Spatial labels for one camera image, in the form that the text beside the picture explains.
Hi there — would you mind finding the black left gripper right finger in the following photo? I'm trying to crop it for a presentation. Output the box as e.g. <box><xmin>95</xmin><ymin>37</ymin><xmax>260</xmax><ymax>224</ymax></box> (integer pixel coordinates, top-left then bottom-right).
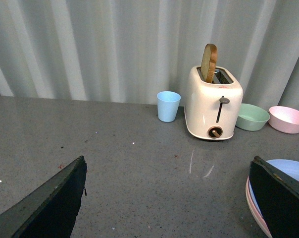
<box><xmin>249</xmin><ymin>156</ymin><xmax>299</xmax><ymax>238</ymax></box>

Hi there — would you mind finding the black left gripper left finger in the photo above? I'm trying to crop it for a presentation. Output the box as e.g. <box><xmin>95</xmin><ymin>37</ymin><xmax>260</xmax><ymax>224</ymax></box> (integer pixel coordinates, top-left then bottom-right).
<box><xmin>0</xmin><ymin>156</ymin><xmax>87</xmax><ymax>238</ymax></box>

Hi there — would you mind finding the pink plate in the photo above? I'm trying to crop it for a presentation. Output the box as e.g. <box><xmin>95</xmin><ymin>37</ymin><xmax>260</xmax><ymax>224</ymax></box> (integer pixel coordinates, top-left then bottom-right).
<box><xmin>245</xmin><ymin>178</ymin><xmax>272</xmax><ymax>238</ymax></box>

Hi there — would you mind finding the blue plate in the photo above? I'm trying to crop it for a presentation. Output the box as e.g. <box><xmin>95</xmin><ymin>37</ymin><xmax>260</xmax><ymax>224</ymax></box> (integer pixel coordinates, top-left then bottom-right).
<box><xmin>248</xmin><ymin>159</ymin><xmax>299</xmax><ymax>219</ymax></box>

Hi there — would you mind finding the pink bowl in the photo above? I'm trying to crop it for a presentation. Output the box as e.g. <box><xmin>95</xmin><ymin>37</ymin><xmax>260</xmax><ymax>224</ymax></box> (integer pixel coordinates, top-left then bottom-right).
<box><xmin>268</xmin><ymin>106</ymin><xmax>299</xmax><ymax>134</ymax></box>

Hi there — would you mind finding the green bowl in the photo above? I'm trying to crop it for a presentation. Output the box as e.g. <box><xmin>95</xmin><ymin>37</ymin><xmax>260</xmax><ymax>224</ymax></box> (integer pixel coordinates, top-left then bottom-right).
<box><xmin>236</xmin><ymin>103</ymin><xmax>270</xmax><ymax>131</ymax></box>

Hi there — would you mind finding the cream white toaster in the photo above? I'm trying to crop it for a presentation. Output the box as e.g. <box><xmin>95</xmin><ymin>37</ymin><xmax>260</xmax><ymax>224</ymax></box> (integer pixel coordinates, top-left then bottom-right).
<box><xmin>184</xmin><ymin>66</ymin><xmax>243</xmax><ymax>141</ymax></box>

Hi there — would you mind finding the light blue cup left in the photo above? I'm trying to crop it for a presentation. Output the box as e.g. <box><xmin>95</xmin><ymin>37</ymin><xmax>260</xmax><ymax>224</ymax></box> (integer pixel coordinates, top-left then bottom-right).
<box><xmin>157</xmin><ymin>91</ymin><xmax>181</xmax><ymax>122</ymax></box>

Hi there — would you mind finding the brown bread slice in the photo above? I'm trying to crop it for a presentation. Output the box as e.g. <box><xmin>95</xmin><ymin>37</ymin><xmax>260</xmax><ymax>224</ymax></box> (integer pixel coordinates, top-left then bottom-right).
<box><xmin>200</xmin><ymin>44</ymin><xmax>218</xmax><ymax>83</ymax></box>

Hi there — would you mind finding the grey pleated curtain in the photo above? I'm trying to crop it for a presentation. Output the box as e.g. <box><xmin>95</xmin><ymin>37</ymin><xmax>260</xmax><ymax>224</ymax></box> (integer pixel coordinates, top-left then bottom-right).
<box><xmin>0</xmin><ymin>0</ymin><xmax>299</xmax><ymax>110</ymax></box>

